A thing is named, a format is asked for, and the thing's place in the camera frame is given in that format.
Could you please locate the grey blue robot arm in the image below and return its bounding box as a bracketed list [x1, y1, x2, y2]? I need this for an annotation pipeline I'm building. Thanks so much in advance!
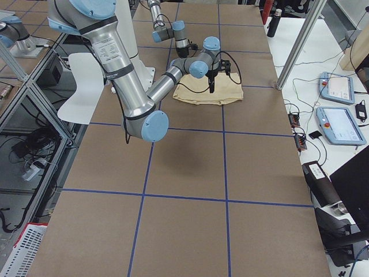
[48, 1, 222, 142]
[147, 0, 198, 58]

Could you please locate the beige long sleeve printed shirt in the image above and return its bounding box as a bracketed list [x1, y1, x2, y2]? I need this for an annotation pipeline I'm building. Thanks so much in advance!
[172, 70, 244, 106]

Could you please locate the teach pendant lower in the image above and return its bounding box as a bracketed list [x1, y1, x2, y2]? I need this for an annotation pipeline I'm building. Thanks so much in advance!
[316, 107, 367, 146]

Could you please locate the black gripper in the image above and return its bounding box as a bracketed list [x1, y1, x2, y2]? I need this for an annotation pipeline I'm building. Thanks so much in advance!
[206, 59, 231, 93]
[176, 43, 198, 58]

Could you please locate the teach pendant upper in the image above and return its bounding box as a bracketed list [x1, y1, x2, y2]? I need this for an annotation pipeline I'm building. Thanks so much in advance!
[319, 72, 355, 105]

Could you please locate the white plastic basket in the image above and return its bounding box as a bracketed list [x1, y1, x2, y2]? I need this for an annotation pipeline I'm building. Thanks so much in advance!
[1, 223, 48, 277]

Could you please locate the second robot base grey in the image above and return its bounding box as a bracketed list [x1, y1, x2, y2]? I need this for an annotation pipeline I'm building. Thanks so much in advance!
[1, 16, 49, 58]

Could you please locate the aluminium frame rack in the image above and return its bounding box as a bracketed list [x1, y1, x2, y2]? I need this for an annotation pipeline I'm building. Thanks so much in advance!
[1, 25, 85, 237]

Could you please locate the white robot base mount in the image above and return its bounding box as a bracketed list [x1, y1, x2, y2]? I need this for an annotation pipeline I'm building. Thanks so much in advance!
[48, 1, 156, 135]

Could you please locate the black water bottle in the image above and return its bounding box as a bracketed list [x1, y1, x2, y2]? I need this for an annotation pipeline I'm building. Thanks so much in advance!
[267, 9, 283, 38]

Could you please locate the aluminium frame post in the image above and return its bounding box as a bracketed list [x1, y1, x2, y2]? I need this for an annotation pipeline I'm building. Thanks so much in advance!
[276, 0, 327, 91]

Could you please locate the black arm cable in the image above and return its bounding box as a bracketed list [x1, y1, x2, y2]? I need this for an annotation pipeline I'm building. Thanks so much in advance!
[121, 50, 243, 145]

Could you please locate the teach pendant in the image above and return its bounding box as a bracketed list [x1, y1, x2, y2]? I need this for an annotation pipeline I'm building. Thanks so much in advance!
[316, 107, 367, 146]
[319, 72, 355, 105]

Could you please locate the black monitor stand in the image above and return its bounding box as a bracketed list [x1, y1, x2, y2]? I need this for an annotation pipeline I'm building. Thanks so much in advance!
[302, 148, 368, 267]

